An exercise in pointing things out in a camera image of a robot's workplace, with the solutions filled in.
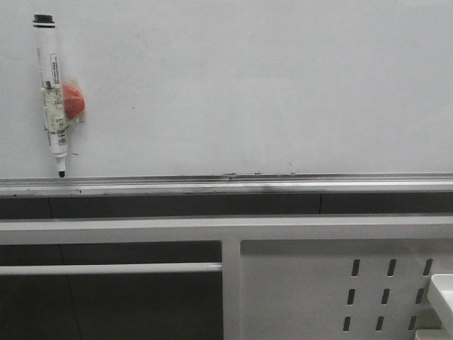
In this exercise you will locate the red round magnet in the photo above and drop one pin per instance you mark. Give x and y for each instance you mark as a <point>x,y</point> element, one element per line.
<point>74,104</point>

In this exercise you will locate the white whiteboard marker pen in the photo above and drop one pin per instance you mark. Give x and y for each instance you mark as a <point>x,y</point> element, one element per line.
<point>51,89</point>

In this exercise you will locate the large white whiteboard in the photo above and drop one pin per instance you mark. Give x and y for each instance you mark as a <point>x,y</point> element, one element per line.
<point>205,88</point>

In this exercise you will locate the white metal pegboard rack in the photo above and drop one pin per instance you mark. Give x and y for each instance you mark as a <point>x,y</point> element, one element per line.
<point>318,277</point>

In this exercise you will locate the white plastic bin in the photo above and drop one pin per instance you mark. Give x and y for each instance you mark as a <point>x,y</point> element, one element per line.
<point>440,297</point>

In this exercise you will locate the aluminium whiteboard tray rail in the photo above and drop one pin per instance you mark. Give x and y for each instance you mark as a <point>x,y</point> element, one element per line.
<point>228,184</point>

